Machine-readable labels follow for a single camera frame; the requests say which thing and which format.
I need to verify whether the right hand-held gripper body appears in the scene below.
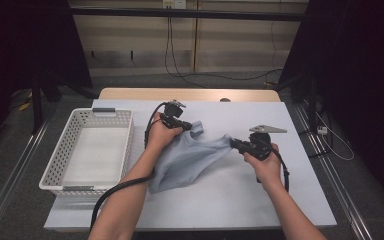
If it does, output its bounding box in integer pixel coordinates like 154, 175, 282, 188
244, 124, 288, 161

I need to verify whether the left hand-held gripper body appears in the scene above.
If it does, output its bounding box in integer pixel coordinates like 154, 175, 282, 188
160, 99, 187, 130

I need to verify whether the light blue tank top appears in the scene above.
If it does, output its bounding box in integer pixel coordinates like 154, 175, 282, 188
148, 120, 234, 195

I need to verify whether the white perforated plastic basket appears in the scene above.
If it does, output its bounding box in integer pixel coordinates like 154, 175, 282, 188
39, 107, 135, 198

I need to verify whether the person's right hand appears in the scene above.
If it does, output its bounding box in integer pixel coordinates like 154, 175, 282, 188
243, 143, 284, 190

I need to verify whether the person's left hand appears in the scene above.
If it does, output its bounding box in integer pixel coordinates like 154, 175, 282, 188
145, 111, 184, 153

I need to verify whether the wooden table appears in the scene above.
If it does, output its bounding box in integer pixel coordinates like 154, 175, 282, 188
98, 87, 282, 103

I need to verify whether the white table board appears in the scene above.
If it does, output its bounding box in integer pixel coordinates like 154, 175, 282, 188
43, 99, 338, 232

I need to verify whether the long desk with dark edge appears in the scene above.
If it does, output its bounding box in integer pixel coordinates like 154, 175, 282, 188
69, 7, 309, 23

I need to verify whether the black curtain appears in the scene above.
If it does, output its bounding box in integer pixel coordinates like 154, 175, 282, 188
278, 0, 384, 214
0, 0, 94, 154

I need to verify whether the right hand-held gripper cable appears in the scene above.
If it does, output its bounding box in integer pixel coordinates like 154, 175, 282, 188
269, 146, 290, 194

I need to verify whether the black wall cable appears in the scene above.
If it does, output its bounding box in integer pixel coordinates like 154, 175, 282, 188
169, 16, 284, 82
164, 16, 208, 89

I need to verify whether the white floor cable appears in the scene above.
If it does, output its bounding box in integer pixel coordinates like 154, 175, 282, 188
314, 111, 356, 162

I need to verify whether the thin dark wall cable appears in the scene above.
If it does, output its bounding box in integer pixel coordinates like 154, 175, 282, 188
269, 19, 280, 84

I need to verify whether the metal floor rail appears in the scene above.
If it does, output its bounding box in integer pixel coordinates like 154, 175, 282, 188
0, 99, 61, 240
293, 101, 376, 240

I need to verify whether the white wall socket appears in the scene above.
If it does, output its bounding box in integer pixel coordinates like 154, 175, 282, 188
162, 0, 188, 10

